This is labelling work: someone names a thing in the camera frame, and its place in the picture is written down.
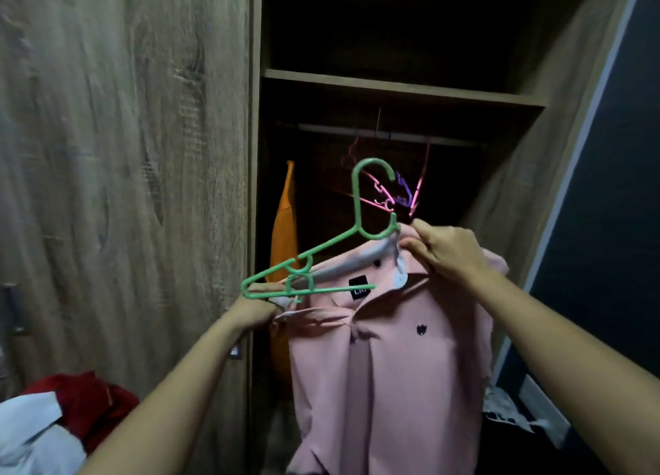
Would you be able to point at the person's right hand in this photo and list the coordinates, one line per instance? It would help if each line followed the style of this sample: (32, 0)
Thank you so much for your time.
(451, 253)

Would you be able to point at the person's left hand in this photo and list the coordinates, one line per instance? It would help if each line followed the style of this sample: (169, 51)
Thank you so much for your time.
(255, 309)

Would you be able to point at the pink plastic hanger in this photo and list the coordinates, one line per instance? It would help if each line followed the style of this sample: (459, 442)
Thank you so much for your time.
(379, 201)
(418, 191)

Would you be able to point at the purple plastic hanger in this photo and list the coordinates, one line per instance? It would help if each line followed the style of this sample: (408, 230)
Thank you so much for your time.
(405, 191)

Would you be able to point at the orange t-shirt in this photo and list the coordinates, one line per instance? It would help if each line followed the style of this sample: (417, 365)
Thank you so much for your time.
(282, 232)

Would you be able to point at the teal green plastic hanger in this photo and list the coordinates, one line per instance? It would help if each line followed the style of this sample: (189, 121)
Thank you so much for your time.
(357, 196)

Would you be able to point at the pink shirt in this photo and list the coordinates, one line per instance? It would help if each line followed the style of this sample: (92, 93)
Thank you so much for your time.
(402, 387)

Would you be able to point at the red polo shirt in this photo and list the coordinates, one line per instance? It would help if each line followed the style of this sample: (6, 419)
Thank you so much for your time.
(82, 402)

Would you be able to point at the wooden wardrobe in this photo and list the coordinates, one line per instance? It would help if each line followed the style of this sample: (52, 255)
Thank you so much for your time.
(103, 181)

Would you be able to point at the person's right forearm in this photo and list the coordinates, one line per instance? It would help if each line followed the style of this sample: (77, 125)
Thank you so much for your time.
(577, 366)

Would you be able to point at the person's left forearm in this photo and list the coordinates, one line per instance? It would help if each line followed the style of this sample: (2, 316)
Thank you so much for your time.
(170, 413)

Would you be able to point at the black bag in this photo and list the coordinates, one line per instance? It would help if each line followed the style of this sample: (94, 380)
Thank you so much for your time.
(515, 454)

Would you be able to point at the thin metal rail support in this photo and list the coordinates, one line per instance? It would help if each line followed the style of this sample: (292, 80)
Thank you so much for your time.
(378, 121)

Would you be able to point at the white wall socket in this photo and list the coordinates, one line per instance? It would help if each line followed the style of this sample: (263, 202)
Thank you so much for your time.
(541, 407)

